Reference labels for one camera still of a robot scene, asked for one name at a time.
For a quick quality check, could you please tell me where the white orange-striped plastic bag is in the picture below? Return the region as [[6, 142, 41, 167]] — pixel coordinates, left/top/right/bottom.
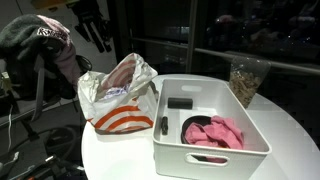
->
[[77, 52, 160, 135]]

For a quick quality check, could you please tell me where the clear bag of snacks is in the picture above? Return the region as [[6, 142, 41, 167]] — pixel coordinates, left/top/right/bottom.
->
[[228, 56, 272, 110]]

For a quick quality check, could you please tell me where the white plastic basket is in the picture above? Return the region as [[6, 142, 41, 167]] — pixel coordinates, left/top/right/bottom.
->
[[151, 78, 273, 180]]

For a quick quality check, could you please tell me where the black rectangular object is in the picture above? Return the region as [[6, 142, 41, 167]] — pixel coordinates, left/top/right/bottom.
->
[[166, 96, 194, 111]]

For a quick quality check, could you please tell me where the small black marker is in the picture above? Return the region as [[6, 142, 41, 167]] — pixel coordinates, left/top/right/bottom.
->
[[160, 115, 170, 136]]

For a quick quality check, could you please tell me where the black bowl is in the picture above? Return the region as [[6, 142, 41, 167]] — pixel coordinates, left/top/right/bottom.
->
[[180, 115, 215, 145]]

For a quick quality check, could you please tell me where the pink cloth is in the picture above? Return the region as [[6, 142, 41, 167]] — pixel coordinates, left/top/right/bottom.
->
[[184, 115, 245, 164]]

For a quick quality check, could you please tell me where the metal window railing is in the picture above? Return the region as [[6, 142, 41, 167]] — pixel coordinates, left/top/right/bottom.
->
[[130, 36, 320, 76]]

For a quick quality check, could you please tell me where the pink garment with print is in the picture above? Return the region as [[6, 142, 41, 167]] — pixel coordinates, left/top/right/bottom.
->
[[35, 14, 83, 88]]

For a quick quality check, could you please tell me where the black office chair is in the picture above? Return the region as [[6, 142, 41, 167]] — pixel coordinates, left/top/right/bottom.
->
[[0, 53, 95, 143]]

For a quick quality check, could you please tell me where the grey jacket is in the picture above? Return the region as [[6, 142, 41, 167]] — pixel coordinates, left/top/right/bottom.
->
[[0, 13, 64, 101]]

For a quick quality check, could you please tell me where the grey window post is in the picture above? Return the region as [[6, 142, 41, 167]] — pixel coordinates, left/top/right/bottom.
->
[[185, 0, 200, 75]]

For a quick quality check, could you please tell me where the black hanging clamp mount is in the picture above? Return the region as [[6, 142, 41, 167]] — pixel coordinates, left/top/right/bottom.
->
[[69, 0, 113, 54]]

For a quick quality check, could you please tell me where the thin white cable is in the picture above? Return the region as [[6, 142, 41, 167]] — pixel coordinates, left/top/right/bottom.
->
[[6, 102, 15, 154]]

